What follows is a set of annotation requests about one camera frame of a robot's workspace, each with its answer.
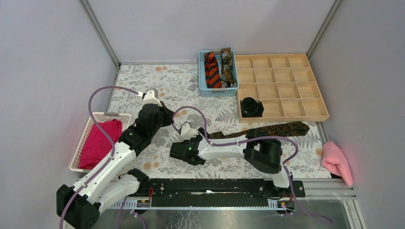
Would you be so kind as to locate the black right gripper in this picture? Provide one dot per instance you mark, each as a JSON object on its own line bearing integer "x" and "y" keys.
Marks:
{"x": 187, "y": 141}

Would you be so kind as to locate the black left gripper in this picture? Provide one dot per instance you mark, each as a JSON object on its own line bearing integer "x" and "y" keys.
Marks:
{"x": 167, "y": 114}

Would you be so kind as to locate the black gold patterned tie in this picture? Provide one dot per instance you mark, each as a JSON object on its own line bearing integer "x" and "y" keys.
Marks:
{"x": 284, "y": 130}

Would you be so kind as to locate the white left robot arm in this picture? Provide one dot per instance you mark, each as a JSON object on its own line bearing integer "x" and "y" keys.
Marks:
{"x": 81, "y": 204}

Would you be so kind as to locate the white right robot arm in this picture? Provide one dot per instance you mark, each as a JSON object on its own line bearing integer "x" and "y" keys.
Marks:
{"x": 263, "y": 152}

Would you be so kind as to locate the white plastic basket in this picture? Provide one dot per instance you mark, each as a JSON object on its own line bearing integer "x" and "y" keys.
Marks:
{"x": 100, "y": 117}

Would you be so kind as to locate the red cloth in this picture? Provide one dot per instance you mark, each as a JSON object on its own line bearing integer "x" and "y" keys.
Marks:
{"x": 97, "y": 146}

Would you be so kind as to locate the orange navy striped tie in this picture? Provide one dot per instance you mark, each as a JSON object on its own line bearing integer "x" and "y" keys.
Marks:
{"x": 212, "y": 73}

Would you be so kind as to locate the dark green rolled tie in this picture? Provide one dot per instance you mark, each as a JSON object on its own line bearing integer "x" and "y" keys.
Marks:
{"x": 251, "y": 107}

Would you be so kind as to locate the blue plastic basket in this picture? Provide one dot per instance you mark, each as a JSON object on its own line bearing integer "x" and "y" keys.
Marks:
{"x": 208, "y": 92}

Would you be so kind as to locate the brown camouflage tie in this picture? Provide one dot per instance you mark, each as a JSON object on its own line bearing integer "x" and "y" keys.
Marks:
{"x": 227, "y": 76}

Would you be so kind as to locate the floral patterned tablecloth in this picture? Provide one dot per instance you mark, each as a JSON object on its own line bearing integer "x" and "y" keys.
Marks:
{"x": 178, "y": 87}

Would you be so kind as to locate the wooden compartment tray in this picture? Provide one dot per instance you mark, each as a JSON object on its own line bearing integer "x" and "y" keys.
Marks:
{"x": 285, "y": 86}

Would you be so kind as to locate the pink cloth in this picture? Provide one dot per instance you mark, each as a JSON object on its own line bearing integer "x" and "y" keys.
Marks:
{"x": 335, "y": 162}

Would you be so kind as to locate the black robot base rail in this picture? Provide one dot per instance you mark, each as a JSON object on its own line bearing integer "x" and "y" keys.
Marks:
{"x": 239, "y": 193}

